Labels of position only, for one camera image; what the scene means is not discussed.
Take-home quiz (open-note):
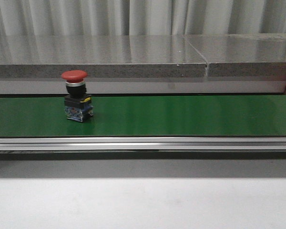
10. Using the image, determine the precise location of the red mushroom push button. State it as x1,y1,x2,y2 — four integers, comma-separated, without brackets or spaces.
61,70,93,123

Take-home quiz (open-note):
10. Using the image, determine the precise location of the green conveyor belt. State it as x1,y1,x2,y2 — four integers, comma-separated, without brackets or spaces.
0,95,286,137

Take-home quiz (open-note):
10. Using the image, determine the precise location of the grey stone counter slab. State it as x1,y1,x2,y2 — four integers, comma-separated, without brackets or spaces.
0,35,206,80

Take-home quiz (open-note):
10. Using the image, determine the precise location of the white counter base panel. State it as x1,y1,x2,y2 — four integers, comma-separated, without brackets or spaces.
0,77,286,94

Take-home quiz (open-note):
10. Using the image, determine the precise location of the grey pleated curtain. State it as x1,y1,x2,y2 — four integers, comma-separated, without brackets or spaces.
0,0,286,36

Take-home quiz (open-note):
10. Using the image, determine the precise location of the aluminium conveyor side rail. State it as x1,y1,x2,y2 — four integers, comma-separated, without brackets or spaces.
0,136,286,152

